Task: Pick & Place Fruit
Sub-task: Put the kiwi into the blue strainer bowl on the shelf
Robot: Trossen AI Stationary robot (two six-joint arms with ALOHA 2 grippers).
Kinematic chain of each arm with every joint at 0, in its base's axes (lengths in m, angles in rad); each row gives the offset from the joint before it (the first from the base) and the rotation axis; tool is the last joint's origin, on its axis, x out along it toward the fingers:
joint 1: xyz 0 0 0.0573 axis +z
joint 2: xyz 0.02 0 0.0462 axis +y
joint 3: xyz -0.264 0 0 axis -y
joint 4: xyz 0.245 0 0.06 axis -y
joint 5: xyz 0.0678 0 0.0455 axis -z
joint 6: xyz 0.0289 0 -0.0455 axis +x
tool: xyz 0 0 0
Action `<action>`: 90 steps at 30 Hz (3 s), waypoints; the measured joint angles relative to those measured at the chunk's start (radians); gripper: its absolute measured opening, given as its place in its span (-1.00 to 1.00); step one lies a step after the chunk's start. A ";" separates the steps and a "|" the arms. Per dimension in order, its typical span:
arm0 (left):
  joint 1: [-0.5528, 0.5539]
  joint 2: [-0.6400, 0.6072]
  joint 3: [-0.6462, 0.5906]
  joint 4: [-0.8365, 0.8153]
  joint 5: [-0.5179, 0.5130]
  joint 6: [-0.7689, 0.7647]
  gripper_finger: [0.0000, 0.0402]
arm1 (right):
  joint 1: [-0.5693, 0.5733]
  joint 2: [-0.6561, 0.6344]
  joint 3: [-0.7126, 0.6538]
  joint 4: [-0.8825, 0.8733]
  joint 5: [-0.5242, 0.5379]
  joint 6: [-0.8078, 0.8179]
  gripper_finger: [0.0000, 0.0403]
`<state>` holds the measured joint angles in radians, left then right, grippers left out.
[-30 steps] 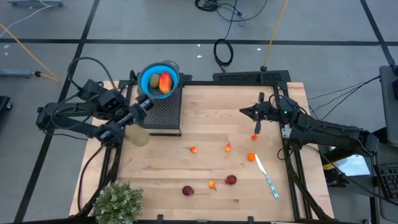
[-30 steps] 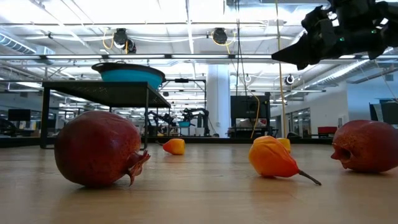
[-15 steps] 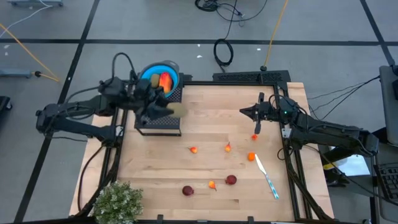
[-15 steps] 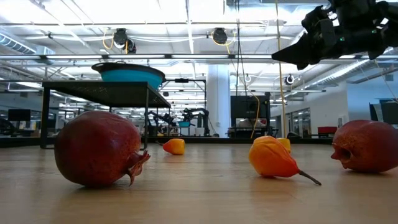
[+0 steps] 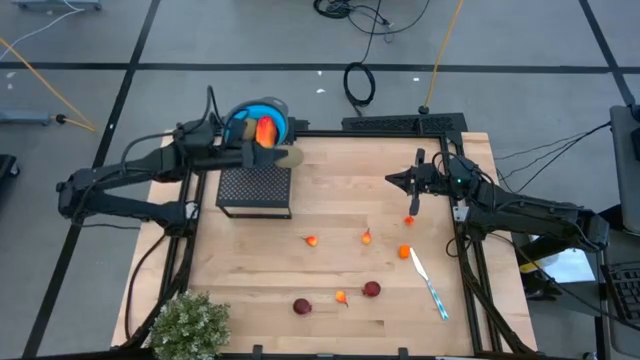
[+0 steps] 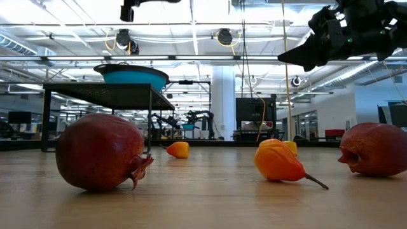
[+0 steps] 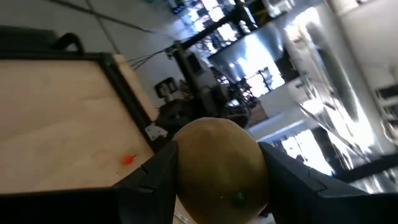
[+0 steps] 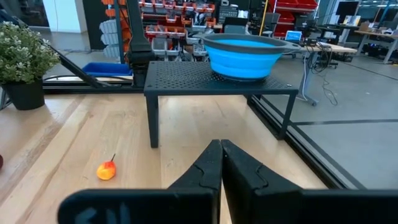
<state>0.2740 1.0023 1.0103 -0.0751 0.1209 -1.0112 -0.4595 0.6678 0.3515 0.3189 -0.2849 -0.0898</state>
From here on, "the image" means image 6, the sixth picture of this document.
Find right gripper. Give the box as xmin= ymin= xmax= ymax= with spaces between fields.
xmin=277 ymin=0 xmax=397 ymax=73

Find blue collapsible bowl grey rim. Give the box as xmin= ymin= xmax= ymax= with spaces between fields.
xmin=93 ymin=63 xmax=170 ymax=92

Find red-orange pomegranate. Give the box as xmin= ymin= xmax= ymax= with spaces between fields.
xmin=337 ymin=122 xmax=407 ymax=177

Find dark red pomegranate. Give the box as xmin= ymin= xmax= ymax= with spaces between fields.
xmin=55 ymin=113 xmax=155 ymax=193

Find small orange yellow pear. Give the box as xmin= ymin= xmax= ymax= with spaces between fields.
xmin=158 ymin=141 xmax=191 ymax=160

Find small yellow fruit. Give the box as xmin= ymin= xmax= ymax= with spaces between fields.
xmin=282 ymin=141 xmax=298 ymax=158

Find black screen on stand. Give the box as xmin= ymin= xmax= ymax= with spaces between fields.
xmin=235 ymin=97 xmax=277 ymax=131

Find red box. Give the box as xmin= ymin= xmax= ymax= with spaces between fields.
xmin=324 ymin=129 xmax=346 ymax=138

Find black mesh metal shelf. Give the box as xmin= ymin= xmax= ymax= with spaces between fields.
xmin=40 ymin=82 xmax=175 ymax=154

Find white pillar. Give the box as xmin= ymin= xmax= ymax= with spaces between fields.
xmin=211 ymin=66 xmax=237 ymax=136

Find orange pear with stem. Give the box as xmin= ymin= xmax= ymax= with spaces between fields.
xmin=253 ymin=139 xmax=329 ymax=191

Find black desk monitor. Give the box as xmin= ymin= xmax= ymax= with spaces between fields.
xmin=8 ymin=111 xmax=32 ymax=125

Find yellow hanging cord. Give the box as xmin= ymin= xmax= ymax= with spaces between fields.
xmin=280 ymin=0 xmax=295 ymax=142

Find black hanging cables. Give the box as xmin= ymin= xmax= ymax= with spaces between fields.
xmin=240 ymin=0 xmax=255 ymax=99

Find yellow cable by stand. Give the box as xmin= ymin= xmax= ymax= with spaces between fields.
xmin=256 ymin=97 xmax=266 ymax=142

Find long ceiling light rail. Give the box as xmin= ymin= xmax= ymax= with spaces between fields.
xmin=0 ymin=55 xmax=407 ymax=62

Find black background rig frame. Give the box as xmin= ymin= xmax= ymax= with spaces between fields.
xmin=160 ymin=80 xmax=212 ymax=141

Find dark wall screen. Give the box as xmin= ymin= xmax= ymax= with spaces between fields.
xmin=377 ymin=101 xmax=407 ymax=128

